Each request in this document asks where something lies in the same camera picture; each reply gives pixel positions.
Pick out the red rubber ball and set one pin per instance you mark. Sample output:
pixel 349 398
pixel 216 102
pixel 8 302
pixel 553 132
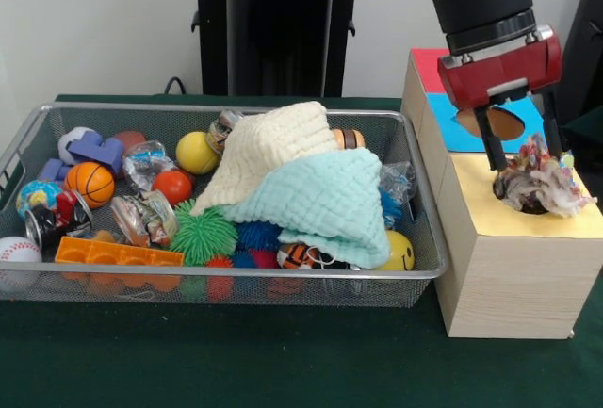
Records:
pixel 172 187

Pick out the plain yellow ball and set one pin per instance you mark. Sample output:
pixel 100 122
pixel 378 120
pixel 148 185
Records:
pixel 198 153

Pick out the cream knitted cloth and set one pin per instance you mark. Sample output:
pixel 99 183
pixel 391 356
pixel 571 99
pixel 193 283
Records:
pixel 268 144

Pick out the yellow smiley ball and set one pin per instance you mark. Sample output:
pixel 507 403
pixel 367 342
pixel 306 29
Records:
pixel 402 250

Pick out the multicoloured frayed cloth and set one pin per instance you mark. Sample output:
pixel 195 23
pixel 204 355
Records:
pixel 542 182

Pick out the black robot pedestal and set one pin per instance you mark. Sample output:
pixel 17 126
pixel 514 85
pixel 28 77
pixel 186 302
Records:
pixel 282 26

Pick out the orange plastic tray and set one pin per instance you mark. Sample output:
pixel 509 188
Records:
pixel 118 255

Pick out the green spiky ball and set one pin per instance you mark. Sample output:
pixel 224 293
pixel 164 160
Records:
pixel 202 233

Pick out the globe print ball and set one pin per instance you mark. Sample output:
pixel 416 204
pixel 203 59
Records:
pixel 35 196

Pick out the light blue muslin cloth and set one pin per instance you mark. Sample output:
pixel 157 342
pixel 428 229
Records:
pixel 330 196

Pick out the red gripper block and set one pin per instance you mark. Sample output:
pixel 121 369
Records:
pixel 499 73

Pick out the wooden box with three holes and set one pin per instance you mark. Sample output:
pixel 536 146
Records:
pixel 518 285

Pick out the orange basketball toy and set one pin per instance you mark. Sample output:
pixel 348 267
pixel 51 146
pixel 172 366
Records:
pixel 89 184

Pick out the white baseball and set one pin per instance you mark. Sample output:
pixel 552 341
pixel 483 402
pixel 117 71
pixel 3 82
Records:
pixel 19 250

